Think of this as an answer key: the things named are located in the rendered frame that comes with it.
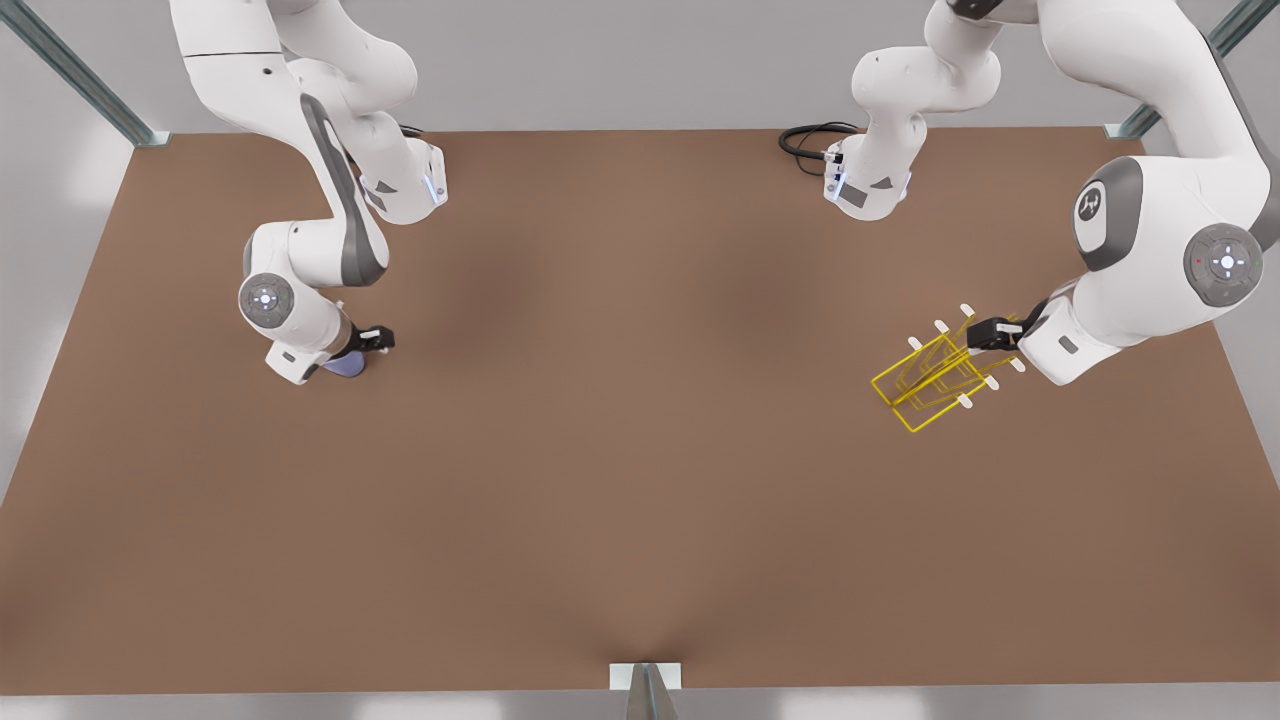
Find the yellow wire cup holder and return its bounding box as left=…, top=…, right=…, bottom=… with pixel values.
left=871, top=304, right=1027, bottom=434

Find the black cable loop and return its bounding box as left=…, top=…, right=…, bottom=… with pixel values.
left=779, top=122, right=865, bottom=179

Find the silver frame post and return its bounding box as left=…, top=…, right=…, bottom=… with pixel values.
left=0, top=0, right=171, bottom=148
left=1104, top=0, right=1280, bottom=140
left=610, top=662, right=683, bottom=720

